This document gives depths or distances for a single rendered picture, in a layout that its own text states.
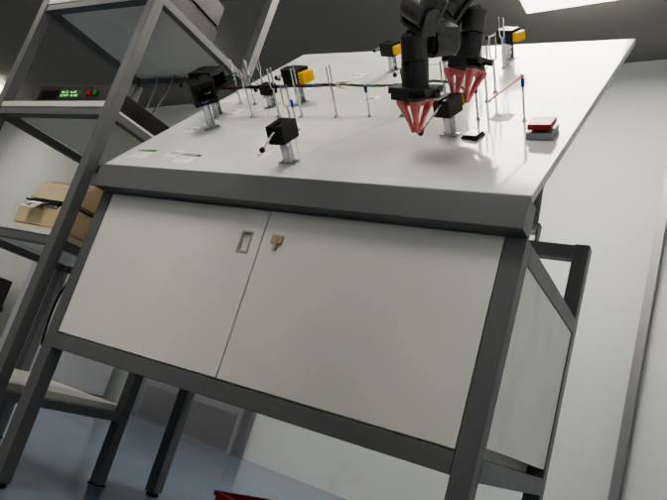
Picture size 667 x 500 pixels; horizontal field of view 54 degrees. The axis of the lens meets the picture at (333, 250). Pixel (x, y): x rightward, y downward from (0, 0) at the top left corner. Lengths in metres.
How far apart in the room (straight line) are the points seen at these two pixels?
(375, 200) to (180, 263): 0.54
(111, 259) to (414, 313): 0.87
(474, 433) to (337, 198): 0.55
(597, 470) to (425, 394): 2.14
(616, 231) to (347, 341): 2.42
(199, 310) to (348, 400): 0.45
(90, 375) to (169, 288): 3.53
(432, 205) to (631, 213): 2.37
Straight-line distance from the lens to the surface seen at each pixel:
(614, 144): 3.77
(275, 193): 1.46
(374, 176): 1.39
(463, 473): 1.17
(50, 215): 2.04
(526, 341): 1.35
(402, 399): 1.23
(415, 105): 1.39
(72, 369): 5.01
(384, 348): 1.26
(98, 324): 1.74
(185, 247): 1.62
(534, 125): 1.46
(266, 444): 4.18
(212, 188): 1.58
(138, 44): 2.08
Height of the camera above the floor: 0.39
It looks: 14 degrees up
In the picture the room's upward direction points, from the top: 17 degrees clockwise
